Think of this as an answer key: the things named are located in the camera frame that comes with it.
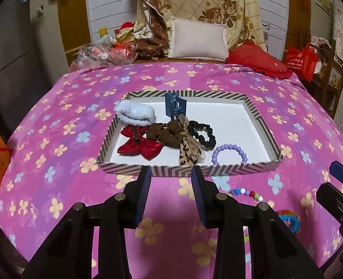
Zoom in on white fluffy hair clip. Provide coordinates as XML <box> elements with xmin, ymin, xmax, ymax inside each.
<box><xmin>115</xmin><ymin>100</ymin><xmax>156</xmax><ymax>127</ymax></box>

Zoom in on blue bead bracelet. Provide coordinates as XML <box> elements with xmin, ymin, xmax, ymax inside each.
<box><xmin>275</xmin><ymin>209</ymin><xmax>301</xmax><ymax>234</ymax></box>

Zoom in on brown leopard scrunchie bow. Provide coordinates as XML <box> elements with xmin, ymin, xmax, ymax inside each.
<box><xmin>146</xmin><ymin>115</ymin><xmax>205</xmax><ymax>166</ymax></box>

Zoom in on clear plastic bag pile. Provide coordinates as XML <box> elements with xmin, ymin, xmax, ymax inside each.
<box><xmin>69</xmin><ymin>35</ymin><xmax>138</xmax><ymax>72</ymax></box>

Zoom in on red satin bow clip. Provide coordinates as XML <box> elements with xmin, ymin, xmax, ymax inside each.
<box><xmin>117</xmin><ymin>125</ymin><xmax>163</xmax><ymax>160</ymax></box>

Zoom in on white small pillow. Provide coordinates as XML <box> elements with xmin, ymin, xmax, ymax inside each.
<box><xmin>168</xmin><ymin>17</ymin><xmax>229</xmax><ymax>62</ymax></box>

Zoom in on red santa plush toy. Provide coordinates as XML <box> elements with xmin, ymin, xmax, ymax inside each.
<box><xmin>115</xmin><ymin>22</ymin><xmax>135</xmax><ymax>43</ymax></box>

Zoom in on brown patterned blanket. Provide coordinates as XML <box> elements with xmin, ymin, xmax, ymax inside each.
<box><xmin>133</xmin><ymin>0</ymin><xmax>169</xmax><ymax>59</ymax></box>

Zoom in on grey refrigerator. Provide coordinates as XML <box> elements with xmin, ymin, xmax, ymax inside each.
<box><xmin>0</xmin><ymin>0</ymin><xmax>49</xmax><ymax>129</ymax></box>

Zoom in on wooden chair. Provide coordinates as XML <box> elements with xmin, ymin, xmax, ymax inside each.
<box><xmin>304</xmin><ymin>39</ymin><xmax>343</xmax><ymax>119</ymax></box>

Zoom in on beige floral quilt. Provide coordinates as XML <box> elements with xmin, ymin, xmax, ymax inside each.
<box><xmin>158</xmin><ymin>0</ymin><xmax>266</xmax><ymax>50</ymax></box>

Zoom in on blue claw hair clip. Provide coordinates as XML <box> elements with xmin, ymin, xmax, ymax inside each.
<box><xmin>165</xmin><ymin>93</ymin><xmax>187</xmax><ymax>120</ymax></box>

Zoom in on pink floral bedspread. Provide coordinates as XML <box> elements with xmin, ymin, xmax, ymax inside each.
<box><xmin>0</xmin><ymin>62</ymin><xmax>343</xmax><ymax>278</ymax></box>

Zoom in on black scrunchie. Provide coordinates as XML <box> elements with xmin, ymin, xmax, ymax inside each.
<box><xmin>187</xmin><ymin>120</ymin><xmax>216</xmax><ymax>150</ymax></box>

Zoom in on red shopping bag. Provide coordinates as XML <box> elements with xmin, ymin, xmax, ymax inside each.
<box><xmin>284</xmin><ymin>42</ymin><xmax>318</xmax><ymax>83</ymax></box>

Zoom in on red ruffled cushion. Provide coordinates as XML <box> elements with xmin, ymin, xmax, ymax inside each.
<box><xmin>226</xmin><ymin>42</ymin><xmax>293</xmax><ymax>79</ymax></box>

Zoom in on multicolour bead bracelet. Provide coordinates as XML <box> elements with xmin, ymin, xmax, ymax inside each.
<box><xmin>228</xmin><ymin>188</ymin><xmax>265</xmax><ymax>203</ymax></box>

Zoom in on purple bead bracelet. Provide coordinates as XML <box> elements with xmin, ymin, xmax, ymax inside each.
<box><xmin>211</xmin><ymin>143</ymin><xmax>248</xmax><ymax>166</ymax></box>

